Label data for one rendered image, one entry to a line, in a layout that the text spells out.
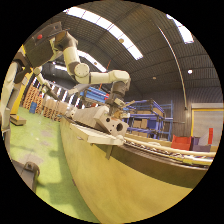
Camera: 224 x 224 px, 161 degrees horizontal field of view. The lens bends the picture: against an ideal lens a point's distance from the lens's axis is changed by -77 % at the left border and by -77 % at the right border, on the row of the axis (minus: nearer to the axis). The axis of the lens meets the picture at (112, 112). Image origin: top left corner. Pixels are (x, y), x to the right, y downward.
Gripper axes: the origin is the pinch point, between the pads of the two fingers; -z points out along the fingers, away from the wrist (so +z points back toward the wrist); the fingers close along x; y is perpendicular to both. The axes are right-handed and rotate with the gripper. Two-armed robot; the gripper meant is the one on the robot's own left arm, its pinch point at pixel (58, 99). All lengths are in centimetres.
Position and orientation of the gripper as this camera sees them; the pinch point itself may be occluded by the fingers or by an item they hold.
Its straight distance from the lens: 112.8
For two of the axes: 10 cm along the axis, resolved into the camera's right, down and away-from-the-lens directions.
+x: 7.6, 2.0, -6.2
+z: -4.2, -5.7, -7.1
